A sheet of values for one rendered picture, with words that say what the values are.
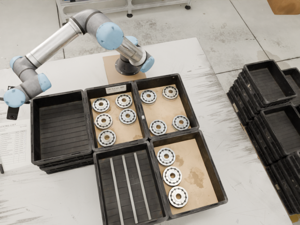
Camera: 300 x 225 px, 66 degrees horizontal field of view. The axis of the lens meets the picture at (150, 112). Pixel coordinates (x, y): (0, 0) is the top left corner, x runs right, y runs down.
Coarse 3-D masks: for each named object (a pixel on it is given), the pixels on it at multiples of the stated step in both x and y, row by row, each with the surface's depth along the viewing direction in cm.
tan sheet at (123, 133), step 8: (112, 96) 147; (112, 104) 144; (112, 112) 141; (120, 112) 141; (136, 112) 142; (136, 120) 140; (96, 128) 135; (112, 128) 136; (120, 128) 136; (128, 128) 137; (136, 128) 137; (96, 136) 133; (120, 136) 134; (128, 136) 134; (136, 136) 135
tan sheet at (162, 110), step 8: (152, 88) 151; (160, 88) 152; (160, 96) 149; (160, 104) 146; (168, 104) 146; (176, 104) 147; (144, 112) 142; (152, 112) 143; (160, 112) 143; (168, 112) 143; (176, 112) 144; (184, 112) 144; (152, 120) 140; (168, 120) 141; (168, 128) 138
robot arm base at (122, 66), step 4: (120, 60) 157; (120, 64) 158; (124, 64) 156; (128, 64) 155; (120, 68) 159; (124, 68) 159; (128, 68) 157; (132, 68) 158; (136, 68) 160; (124, 72) 160; (128, 72) 160; (132, 72) 160
